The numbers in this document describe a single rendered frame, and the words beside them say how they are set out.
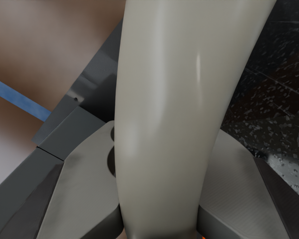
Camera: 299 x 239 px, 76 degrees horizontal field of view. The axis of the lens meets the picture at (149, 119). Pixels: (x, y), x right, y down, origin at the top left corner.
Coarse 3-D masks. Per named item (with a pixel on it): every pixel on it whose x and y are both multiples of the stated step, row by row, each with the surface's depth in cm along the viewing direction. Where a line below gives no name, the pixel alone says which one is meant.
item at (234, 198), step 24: (216, 144) 10; (240, 144) 10; (216, 168) 8; (240, 168) 8; (216, 192) 7; (240, 192) 7; (264, 192) 7; (216, 216) 6; (240, 216) 6; (264, 216) 6
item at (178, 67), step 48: (144, 0) 3; (192, 0) 3; (240, 0) 3; (144, 48) 4; (192, 48) 3; (240, 48) 4; (144, 96) 4; (192, 96) 4; (144, 144) 4; (192, 144) 4; (144, 192) 5; (192, 192) 5
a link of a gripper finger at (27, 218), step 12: (60, 168) 9; (48, 180) 8; (36, 192) 8; (48, 192) 8; (24, 204) 7; (36, 204) 7; (48, 204) 7; (12, 216) 7; (24, 216) 7; (36, 216) 7; (12, 228) 6; (24, 228) 6; (36, 228) 6
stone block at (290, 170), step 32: (288, 0) 50; (288, 32) 41; (256, 64) 42; (288, 64) 34; (256, 96) 35; (288, 96) 29; (224, 128) 37; (256, 128) 31; (288, 128) 27; (288, 160) 28
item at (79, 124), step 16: (80, 112) 109; (64, 128) 92; (80, 128) 99; (96, 128) 107; (48, 144) 80; (64, 144) 85; (32, 160) 71; (48, 160) 75; (64, 160) 79; (16, 176) 63; (32, 176) 66; (0, 192) 57; (16, 192) 60; (0, 208) 54; (16, 208) 57; (0, 224) 52
